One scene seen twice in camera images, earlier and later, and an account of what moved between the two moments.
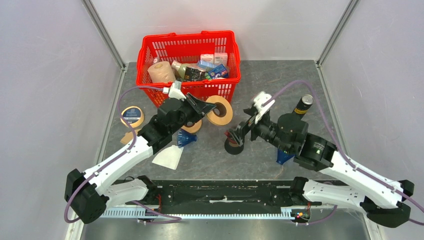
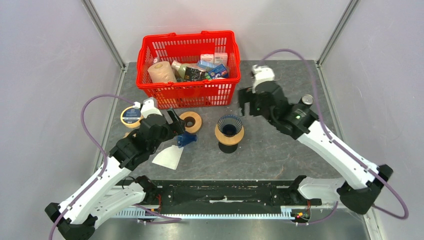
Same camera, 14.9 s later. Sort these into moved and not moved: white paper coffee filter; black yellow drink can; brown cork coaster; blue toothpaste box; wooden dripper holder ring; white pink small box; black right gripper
Moved: wooden dripper holder ring; black right gripper
Not moved: blue toothpaste box; white paper coffee filter; black yellow drink can; brown cork coaster; white pink small box
